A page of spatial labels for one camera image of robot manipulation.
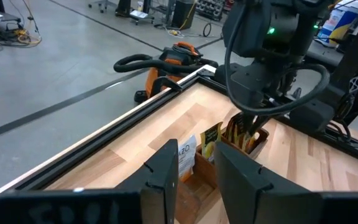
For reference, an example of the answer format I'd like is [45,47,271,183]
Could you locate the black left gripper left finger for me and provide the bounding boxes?
[0,139,180,224]

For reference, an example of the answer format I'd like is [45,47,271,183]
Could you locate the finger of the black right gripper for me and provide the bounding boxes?
[238,112,254,133]
[252,115,273,138]

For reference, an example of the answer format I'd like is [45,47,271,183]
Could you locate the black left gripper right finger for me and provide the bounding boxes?
[214,142,358,224]

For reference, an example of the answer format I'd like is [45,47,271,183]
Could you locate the green tea packet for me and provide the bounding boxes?
[200,121,224,164]

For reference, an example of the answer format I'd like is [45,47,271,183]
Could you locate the white orange Tazo tea packet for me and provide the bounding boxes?
[178,134,198,183]

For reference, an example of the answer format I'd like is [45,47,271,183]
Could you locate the brown wooden tea organizer box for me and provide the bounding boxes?
[174,111,270,224]

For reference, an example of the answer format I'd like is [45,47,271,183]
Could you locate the orange black shop vacuum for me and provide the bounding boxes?
[134,42,219,104]

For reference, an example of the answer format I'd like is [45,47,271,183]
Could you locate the white blue wipes canister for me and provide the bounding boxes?
[317,0,358,48]

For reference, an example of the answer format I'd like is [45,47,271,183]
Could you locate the black trash bin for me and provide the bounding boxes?
[171,0,196,30]

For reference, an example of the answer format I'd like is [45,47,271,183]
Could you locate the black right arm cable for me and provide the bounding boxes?
[224,0,331,117]

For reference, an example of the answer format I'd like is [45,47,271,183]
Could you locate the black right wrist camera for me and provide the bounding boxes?
[289,99,336,133]

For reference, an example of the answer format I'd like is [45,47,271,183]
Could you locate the black aluminium table frame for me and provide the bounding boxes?
[0,63,358,212]

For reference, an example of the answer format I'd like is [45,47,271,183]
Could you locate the black cable ring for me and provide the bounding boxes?
[202,22,213,38]

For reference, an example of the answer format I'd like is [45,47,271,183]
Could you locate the black vacuum hose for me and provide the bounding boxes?
[113,53,219,75]

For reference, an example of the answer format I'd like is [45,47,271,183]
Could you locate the yellow cable coil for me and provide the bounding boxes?
[0,26,43,48]

